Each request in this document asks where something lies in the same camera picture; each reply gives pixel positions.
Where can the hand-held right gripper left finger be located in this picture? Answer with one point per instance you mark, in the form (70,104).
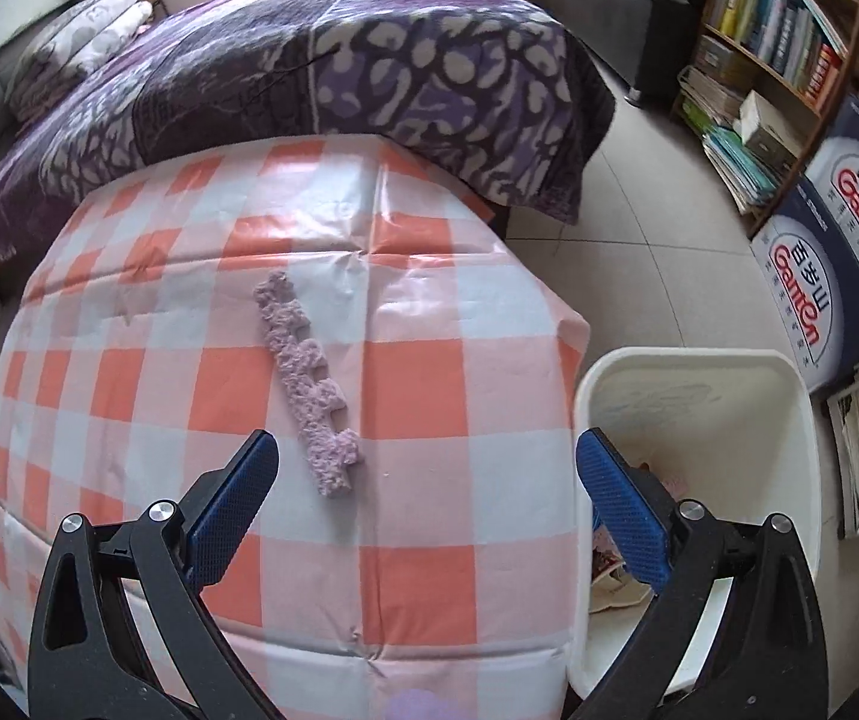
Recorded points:
(234,510)

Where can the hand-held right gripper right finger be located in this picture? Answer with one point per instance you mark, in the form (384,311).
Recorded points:
(624,510)

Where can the floral paper packet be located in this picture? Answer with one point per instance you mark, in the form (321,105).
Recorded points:
(613,585)

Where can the white plastic bin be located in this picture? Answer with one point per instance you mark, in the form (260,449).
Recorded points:
(699,420)

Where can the pink fuzzy cloth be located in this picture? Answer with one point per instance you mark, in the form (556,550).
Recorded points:
(302,360)

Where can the orange checked tablecloth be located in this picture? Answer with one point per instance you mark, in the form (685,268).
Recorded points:
(414,315)

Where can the person's lilac clothing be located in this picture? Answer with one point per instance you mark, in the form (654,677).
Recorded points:
(425,706)

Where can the stack of flat booklets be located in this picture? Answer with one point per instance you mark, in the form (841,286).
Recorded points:
(729,157)

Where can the small pale carton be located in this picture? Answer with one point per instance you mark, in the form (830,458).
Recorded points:
(770,127)

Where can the stack of white pillows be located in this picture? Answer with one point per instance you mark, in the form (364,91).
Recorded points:
(84,37)

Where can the wooden bookshelf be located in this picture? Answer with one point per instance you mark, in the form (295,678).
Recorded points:
(789,90)

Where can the bed with purple cover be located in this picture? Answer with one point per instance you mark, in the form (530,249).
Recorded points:
(399,67)

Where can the black bench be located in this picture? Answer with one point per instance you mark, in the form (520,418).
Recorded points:
(609,22)

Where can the row of thick books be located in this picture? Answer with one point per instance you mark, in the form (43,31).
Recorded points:
(774,30)

